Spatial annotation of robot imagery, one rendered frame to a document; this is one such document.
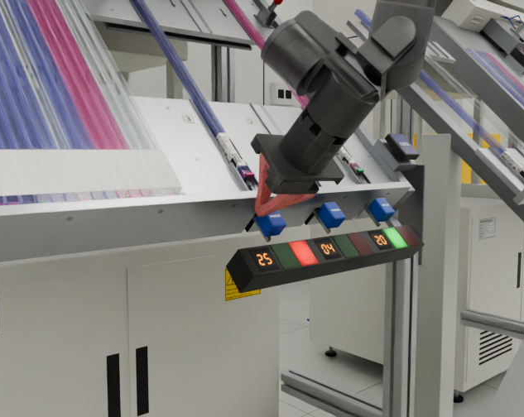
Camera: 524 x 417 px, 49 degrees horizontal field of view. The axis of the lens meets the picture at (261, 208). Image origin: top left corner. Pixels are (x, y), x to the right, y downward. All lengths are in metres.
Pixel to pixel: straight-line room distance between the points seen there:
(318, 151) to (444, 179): 0.63
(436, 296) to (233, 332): 0.43
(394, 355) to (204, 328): 0.34
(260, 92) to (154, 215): 2.72
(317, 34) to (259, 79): 2.71
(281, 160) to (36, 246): 0.26
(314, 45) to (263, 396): 0.81
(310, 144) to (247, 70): 2.67
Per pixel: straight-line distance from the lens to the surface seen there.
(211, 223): 0.69
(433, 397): 1.31
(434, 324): 1.26
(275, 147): 0.62
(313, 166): 0.61
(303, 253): 0.71
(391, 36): 0.58
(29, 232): 0.58
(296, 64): 0.59
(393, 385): 1.06
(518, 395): 0.49
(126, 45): 1.35
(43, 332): 0.94
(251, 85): 3.27
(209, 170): 0.72
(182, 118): 0.78
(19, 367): 0.94
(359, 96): 0.57
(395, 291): 1.01
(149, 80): 2.90
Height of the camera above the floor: 0.78
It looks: 6 degrees down
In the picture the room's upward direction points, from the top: straight up
